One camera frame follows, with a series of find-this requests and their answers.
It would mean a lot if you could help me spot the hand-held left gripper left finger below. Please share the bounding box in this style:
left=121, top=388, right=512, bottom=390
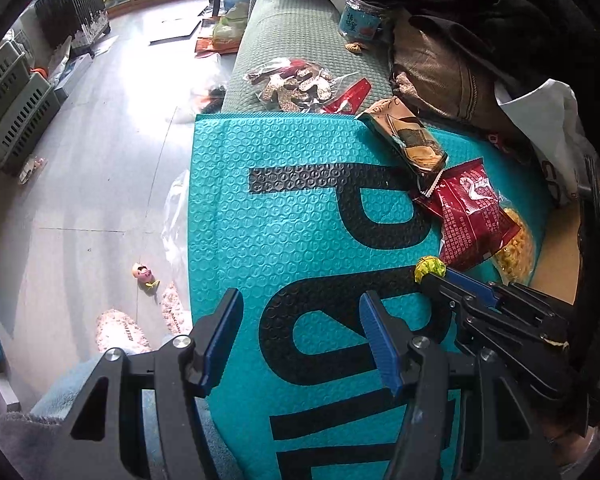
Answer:
left=55, top=287, right=245, bottom=480

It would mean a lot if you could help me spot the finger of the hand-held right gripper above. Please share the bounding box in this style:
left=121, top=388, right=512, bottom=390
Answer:
left=445, top=269, right=576, bottom=321
left=420, top=272, right=511, bottom=356

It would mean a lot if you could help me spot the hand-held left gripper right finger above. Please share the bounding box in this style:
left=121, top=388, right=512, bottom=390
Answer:
left=358, top=290, right=561, bottom=480

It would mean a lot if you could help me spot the yellow green candy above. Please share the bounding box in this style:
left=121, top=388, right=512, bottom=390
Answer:
left=413, top=256, right=448, bottom=285

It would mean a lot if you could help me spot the waffle snack packet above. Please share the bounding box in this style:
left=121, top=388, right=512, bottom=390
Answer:
left=490, top=195, right=536, bottom=283

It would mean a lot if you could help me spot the dark red snack packet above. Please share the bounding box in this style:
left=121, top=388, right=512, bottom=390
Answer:
left=412, top=157, right=523, bottom=271

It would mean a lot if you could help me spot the brown cardboard box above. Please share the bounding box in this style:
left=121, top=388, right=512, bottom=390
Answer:
left=530, top=200, right=588, bottom=306

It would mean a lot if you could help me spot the brown snack packet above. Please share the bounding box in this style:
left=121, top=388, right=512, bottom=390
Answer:
left=356, top=96, right=448, bottom=178

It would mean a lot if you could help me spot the clear bag of snacks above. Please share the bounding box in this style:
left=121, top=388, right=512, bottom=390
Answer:
left=242, top=57, right=371, bottom=116

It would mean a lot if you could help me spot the fuzzy slipper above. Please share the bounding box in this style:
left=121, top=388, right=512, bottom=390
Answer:
left=96, top=309, right=151, bottom=353
left=160, top=282, right=193, bottom=336

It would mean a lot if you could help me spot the small toy figure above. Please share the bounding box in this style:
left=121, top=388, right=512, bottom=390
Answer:
left=131, top=261, right=161, bottom=293

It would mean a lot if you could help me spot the teal bubble mailer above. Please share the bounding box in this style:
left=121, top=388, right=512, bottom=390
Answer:
left=187, top=112, right=556, bottom=480

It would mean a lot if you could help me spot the clear plastic bag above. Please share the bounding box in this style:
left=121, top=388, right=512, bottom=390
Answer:
left=160, top=170, right=193, bottom=281

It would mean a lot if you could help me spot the white plastic bag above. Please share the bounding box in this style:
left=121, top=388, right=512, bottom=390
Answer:
left=495, top=77, right=600, bottom=208

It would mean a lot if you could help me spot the brown cushion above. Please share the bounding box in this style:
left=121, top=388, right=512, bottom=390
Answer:
left=387, top=7, right=526, bottom=141

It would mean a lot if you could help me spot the small printed packet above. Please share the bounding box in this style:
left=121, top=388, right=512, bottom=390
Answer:
left=19, top=155, right=48, bottom=183

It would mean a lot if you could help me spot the pile of black clothes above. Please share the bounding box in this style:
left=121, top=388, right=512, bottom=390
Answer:
left=360, top=0, right=600, bottom=161

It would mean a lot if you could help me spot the teal jar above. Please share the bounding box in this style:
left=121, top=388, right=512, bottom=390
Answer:
left=338, top=0, right=391, bottom=43

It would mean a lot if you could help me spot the green quilted sofa cover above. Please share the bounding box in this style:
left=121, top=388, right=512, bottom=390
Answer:
left=221, top=0, right=396, bottom=116

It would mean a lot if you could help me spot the grey crate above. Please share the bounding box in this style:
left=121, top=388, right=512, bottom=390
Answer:
left=0, top=40, right=31, bottom=106
left=0, top=72, right=61, bottom=171

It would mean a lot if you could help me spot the black crate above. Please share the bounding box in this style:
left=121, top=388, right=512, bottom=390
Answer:
left=34, top=0, right=112, bottom=53

